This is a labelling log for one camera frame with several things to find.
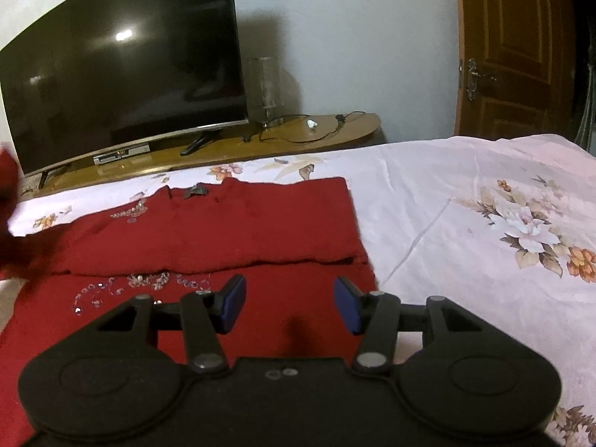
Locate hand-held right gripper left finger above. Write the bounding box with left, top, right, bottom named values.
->
left=95, top=274, right=247, bottom=376

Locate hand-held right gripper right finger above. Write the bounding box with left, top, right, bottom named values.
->
left=333, top=276, right=482, bottom=377

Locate red knit sweater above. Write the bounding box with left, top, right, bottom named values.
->
left=0, top=142, right=380, bottom=447

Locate floral pink bed sheet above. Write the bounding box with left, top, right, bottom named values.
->
left=0, top=134, right=596, bottom=447

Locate wooden television stand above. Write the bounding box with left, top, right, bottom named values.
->
left=19, top=112, right=387, bottom=201

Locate silver set-top box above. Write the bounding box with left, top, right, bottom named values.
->
left=93, top=144, right=150, bottom=166

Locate black flat television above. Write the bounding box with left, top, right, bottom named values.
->
left=0, top=0, right=248, bottom=190

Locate brown wooden door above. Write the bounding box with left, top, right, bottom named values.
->
left=454, top=0, right=584, bottom=141

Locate dark hanging cloth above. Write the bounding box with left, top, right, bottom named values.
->
left=575, top=44, right=596, bottom=155

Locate black power cable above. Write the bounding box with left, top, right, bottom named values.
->
left=242, top=111, right=368, bottom=145

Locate metal door handle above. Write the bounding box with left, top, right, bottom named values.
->
left=466, top=58, right=497, bottom=102

